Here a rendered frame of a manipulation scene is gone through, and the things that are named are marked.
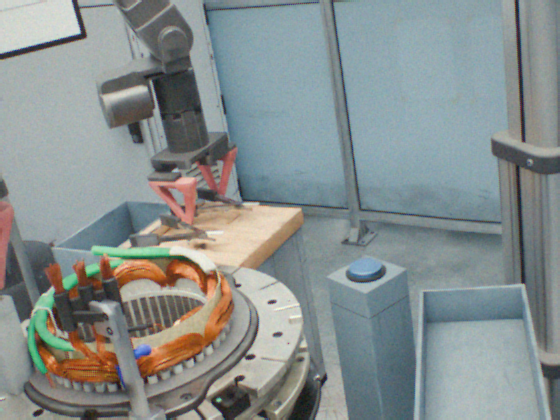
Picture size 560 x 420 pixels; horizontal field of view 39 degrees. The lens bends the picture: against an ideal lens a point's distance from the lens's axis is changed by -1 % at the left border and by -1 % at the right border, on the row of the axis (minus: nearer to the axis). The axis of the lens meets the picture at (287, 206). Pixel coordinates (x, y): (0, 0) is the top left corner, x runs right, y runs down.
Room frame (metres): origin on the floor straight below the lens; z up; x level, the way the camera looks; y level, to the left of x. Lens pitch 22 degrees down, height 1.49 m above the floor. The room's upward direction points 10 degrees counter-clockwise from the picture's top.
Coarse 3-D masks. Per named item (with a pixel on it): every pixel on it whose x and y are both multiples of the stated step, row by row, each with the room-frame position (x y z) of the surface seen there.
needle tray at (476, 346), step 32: (480, 288) 0.71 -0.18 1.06; (512, 288) 0.70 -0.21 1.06; (448, 320) 0.72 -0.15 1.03; (480, 320) 0.71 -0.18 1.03; (512, 320) 0.70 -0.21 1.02; (448, 352) 0.66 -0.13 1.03; (480, 352) 0.65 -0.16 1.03; (512, 352) 0.64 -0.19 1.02; (416, 384) 0.57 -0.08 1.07; (448, 384) 0.61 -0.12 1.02; (480, 384) 0.60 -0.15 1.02; (512, 384) 0.59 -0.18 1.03; (416, 416) 0.52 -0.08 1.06; (448, 416) 0.57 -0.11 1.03; (480, 416) 0.56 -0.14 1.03; (512, 416) 0.55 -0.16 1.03; (544, 416) 0.50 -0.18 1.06
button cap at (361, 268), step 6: (366, 258) 0.86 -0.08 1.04; (354, 264) 0.85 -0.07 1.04; (360, 264) 0.85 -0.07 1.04; (366, 264) 0.84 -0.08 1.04; (372, 264) 0.84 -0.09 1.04; (378, 264) 0.84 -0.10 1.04; (354, 270) 0.84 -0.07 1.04; (360, 270) 0.83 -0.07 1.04; (366, 270) 0.83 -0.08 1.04; (372, 270) 0.83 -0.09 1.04; (378, 270) 0.83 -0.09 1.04; (354, 276) 0.83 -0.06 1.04; (360, 276) 0.83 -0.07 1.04; (366, 276) 0.82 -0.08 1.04
